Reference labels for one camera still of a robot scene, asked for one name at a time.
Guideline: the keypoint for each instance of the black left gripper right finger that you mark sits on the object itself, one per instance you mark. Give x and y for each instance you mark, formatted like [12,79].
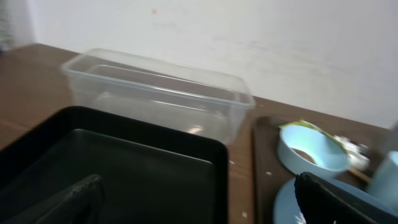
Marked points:
[320,201]

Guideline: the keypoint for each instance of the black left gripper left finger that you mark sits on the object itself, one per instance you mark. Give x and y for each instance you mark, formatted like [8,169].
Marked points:
[80,203]

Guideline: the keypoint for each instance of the dark blue plate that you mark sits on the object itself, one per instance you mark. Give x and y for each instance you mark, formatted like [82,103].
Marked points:
[287,211]

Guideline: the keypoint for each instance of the light blue small bowl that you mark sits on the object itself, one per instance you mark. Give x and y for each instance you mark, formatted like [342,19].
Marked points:
[301,149]

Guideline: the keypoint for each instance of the light blue cup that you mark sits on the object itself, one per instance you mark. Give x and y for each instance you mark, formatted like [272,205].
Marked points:
[383,185]

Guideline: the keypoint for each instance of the wooden chopstick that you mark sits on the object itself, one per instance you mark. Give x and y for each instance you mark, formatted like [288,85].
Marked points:
[359,175]

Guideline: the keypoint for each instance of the brown serving tray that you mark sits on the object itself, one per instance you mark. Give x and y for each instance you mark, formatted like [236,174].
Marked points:
[271,175]

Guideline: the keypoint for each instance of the crumpled white napkin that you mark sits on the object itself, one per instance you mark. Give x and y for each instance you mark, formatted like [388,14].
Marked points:
[357,159]

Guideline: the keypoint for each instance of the black rectangular tray bin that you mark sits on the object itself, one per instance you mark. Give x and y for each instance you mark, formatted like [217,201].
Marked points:
[149,173]

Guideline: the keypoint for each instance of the green snack wrapper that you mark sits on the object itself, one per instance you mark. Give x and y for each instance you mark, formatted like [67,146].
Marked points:
[306,125]

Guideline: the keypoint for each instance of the clear plastic bin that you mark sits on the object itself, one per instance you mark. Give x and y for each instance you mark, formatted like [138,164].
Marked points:
[193,100]

